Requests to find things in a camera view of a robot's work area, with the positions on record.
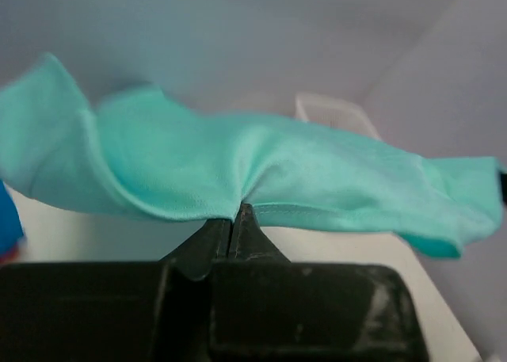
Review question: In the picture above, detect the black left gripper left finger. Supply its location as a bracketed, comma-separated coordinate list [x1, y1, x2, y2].
[1, 219, 232, 361]

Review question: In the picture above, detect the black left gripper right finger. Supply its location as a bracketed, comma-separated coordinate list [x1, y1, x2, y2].
[208, 204, 430, 361]

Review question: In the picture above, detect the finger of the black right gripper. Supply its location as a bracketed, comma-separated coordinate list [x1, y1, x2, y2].
[498, 170, 507, 207]

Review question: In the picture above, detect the teal t shirt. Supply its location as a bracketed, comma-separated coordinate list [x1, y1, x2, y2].
[1, 55, 503, 258]

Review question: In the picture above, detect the red folded t shirt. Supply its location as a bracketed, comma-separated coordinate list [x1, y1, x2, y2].
[0, 243, 21, 264]

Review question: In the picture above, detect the blue folded t shirt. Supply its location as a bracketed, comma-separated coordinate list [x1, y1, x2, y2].
[0, 182, 25, 246]

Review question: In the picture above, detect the white plastic basket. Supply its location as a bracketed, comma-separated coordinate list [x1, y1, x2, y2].
[295, 93, 381, 140]

